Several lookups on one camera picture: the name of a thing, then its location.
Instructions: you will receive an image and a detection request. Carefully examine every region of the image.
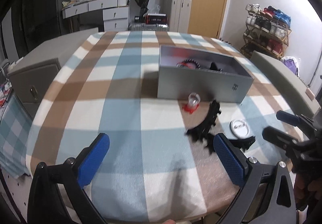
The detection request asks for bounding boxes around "red round pin badge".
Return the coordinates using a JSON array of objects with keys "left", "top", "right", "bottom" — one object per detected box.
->
[{"left": 162, "top": 45, "right": 190, "bottom": 59}]

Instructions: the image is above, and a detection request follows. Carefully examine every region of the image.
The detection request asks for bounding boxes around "person's right hand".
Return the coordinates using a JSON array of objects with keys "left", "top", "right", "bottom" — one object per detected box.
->
[{"left": 294, "top": 173, "right": 321, "bottom": 210}]

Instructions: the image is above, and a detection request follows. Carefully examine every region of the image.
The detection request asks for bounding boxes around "grey bed footboard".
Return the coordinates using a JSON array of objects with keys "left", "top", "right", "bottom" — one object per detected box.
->
[{"left": 251, "top": 51, "right": 320, "bottom": 118}]

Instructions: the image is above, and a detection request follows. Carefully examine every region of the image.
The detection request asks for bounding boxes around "black lace headband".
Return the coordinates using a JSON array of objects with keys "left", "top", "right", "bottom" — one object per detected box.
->
[{"left": 186, "top": 100, "right": 255, "bottom": 154}]

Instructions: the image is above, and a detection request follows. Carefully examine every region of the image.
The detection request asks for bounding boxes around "purple bag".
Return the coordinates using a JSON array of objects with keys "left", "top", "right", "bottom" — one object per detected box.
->
[{"left": 281, "top": 56, "right": 301, "bottom": 77}]

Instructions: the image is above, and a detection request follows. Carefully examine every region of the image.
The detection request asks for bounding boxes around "plaid bed blanket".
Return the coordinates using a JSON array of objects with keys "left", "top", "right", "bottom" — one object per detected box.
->
[{"left": 26, "top": 31, "right": 303, "bottom": 222}]

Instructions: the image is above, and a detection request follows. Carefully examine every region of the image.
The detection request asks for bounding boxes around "grey cardboard box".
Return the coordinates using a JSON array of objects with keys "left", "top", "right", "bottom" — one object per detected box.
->
[{"left": 157, "top": 45, "right": 254, "bottom": 103}]

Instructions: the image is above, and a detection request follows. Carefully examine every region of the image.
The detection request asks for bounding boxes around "wooden shoe rack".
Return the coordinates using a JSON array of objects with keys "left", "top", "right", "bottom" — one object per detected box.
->
[{"left": 240, "top": 4, "right": 291, "bottom": 60}]

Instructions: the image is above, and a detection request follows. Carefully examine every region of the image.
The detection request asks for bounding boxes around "grey nightstand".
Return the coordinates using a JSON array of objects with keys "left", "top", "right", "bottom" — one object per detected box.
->
[{"left": 8, "top": 58, "right": 61, "bottom": 118}]

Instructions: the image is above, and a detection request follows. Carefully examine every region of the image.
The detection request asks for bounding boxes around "black hair claw clip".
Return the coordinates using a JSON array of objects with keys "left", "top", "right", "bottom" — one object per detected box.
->
[{"left": 209, "top": 62, "right": 223, "bottom": 72}]

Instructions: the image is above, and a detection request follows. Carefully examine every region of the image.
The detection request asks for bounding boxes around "silver aluminium suitcase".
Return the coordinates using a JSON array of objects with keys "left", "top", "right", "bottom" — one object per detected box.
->
[{"left": 128, "top": 23, "right": 169, "bottom": 32}]

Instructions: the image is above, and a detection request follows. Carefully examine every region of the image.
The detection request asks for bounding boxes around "black wardrobe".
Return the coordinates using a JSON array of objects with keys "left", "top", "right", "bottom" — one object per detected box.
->
[{"left": 11, "top": 0, "right": 70, "bottom": 58}]

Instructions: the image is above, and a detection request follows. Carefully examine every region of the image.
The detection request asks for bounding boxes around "white drawer desk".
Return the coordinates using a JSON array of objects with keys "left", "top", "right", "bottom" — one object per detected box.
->
[{"left": 62, "top": 0, "right": 129, "bottom": 32}]

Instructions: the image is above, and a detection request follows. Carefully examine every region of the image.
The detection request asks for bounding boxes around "black red shoebox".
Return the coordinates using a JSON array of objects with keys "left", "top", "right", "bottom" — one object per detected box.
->
[{"left": 145, "top": 13, "right": 168, "bottom": 25}]

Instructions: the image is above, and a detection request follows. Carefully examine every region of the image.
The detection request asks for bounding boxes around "beige upright suitcase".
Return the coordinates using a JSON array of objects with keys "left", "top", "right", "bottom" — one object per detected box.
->
[{"left": 164, "top": 0, "right": 192, "bottom": 33}]

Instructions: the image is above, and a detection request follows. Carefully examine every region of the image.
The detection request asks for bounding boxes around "clear red ring toy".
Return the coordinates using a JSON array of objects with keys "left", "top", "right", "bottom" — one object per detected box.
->
[{"left": 183, "top": 92, "right": 201, "bottom": 114}]

